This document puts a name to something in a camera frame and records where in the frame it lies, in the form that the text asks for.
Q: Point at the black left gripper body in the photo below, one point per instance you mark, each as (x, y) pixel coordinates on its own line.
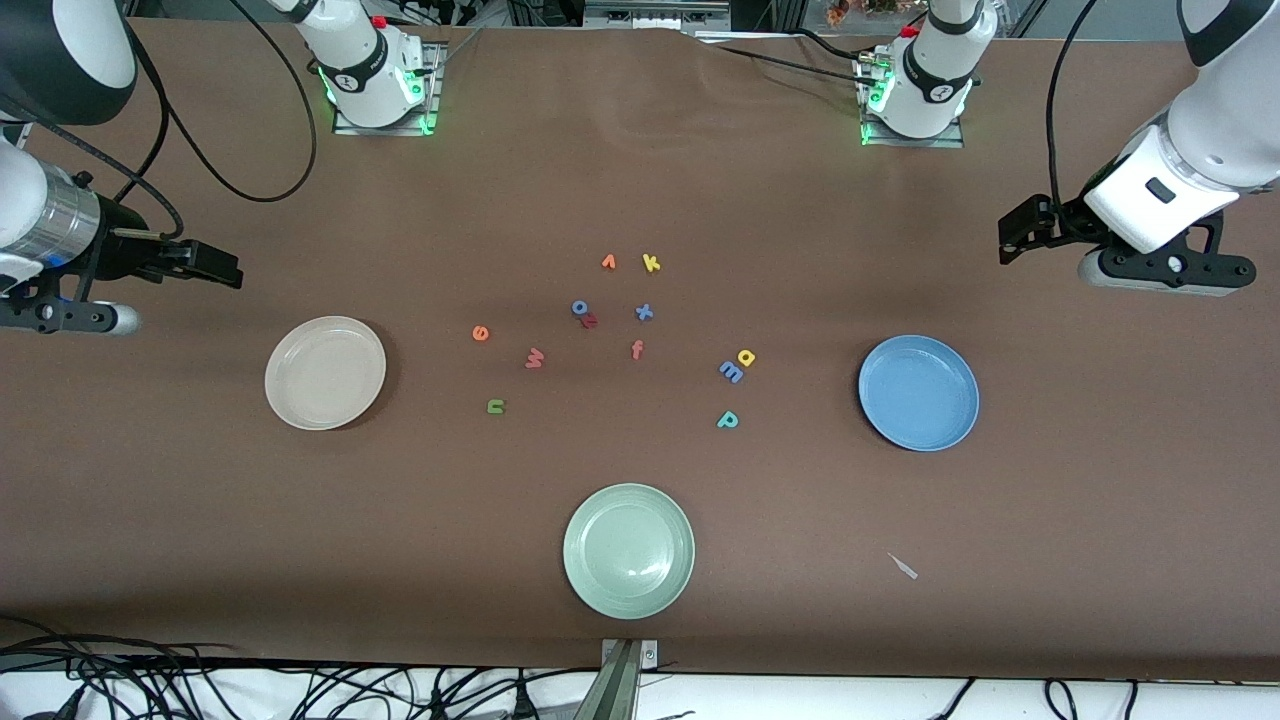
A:
(1066, 222)

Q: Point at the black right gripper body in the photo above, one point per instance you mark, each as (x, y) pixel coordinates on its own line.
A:
(122, 250)

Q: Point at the blue foam letter m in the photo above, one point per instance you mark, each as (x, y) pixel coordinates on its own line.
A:
(731, 372)

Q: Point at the red foam letter w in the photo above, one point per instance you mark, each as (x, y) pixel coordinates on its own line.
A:
(535, 358)

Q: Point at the teal foam letter p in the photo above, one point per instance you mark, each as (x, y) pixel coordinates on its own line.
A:
(724, 420)

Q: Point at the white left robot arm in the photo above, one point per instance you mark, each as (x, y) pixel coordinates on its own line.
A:
(1220, 125)

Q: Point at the beige round plate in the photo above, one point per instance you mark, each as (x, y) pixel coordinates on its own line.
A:
(325, 373)

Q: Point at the blue round plate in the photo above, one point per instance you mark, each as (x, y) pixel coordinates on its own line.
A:
(918, 393)

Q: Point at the brown table cover sheet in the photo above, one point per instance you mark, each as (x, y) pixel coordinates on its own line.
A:
(200, 520)

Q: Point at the small grey tape scrap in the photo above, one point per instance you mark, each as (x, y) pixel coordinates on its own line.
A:
(903, 566)

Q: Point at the pale green round plate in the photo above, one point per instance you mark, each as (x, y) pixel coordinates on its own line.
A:
(628, 552)

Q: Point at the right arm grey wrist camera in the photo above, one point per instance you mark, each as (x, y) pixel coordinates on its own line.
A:
(80, 318)

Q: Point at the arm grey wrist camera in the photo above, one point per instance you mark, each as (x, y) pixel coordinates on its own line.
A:
(80, 318)
(1167, 268)

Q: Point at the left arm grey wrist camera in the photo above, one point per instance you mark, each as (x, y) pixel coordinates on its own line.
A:
(1167, 268)

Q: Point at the aluminium background frame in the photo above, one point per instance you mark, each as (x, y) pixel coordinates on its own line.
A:
(650, 15)

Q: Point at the aluminium camera pole bracket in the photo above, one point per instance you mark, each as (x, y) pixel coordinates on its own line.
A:
(622, 680)

